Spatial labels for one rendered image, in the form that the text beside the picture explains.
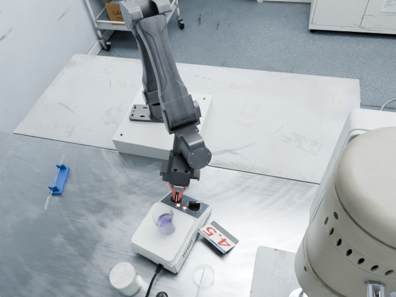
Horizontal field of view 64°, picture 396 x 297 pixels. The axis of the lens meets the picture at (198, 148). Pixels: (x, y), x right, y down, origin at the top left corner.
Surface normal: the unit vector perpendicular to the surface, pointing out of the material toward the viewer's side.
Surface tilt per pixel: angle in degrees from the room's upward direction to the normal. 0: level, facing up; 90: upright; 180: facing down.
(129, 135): 3
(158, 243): 0
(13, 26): 90
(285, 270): 0
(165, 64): 52
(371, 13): 90
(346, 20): 90
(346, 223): 90
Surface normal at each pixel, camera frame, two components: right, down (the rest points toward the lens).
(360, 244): -0.73, 0.58
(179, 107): 0.28, 0.17
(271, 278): -0.09, -0.61
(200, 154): 0.36, 0.47
